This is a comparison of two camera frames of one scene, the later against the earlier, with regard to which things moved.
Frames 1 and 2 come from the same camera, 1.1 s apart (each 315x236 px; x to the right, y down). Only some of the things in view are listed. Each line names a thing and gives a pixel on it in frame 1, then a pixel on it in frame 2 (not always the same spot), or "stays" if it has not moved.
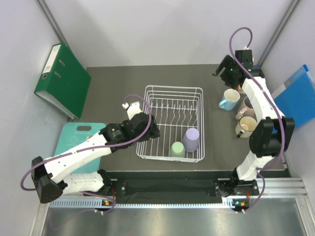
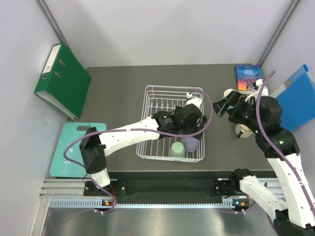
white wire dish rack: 175,109 stays
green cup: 177,150 stays
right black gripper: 228,62 -> 237,101
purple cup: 190,140 stays
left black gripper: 153,132 -> 195,129
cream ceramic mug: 246,124 stays
